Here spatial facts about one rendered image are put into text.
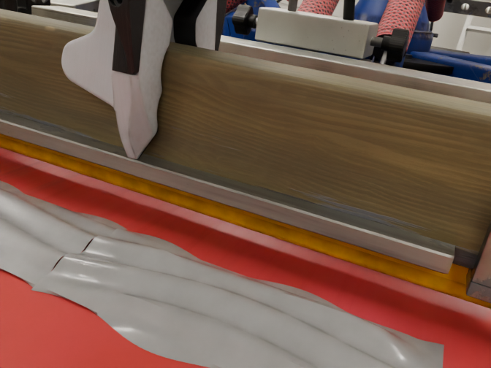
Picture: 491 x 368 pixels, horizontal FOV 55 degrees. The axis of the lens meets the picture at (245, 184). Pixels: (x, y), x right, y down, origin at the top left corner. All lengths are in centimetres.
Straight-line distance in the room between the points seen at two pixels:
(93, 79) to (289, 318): 16
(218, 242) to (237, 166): 5
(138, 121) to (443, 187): 16
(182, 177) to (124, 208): 6
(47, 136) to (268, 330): 19
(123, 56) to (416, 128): 15
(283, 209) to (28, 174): 19
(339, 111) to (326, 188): 4
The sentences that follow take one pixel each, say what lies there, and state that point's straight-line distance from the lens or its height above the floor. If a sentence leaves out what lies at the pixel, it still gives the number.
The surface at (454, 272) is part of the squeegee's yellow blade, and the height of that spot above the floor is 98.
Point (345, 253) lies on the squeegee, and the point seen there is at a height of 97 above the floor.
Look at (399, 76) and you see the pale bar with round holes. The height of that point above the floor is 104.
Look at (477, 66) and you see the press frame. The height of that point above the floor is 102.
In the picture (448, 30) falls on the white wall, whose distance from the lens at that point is 437.
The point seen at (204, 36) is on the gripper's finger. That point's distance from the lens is 30.
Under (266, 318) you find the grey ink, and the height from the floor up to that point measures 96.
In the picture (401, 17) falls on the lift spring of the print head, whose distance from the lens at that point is 71.
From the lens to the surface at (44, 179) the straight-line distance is 35.
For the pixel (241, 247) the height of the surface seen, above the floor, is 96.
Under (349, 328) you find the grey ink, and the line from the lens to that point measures 23.
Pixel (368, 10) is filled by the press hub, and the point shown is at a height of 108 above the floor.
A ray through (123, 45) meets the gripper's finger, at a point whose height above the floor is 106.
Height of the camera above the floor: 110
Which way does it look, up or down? 23 degrees down
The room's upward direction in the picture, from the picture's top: 8 degrees clockwise
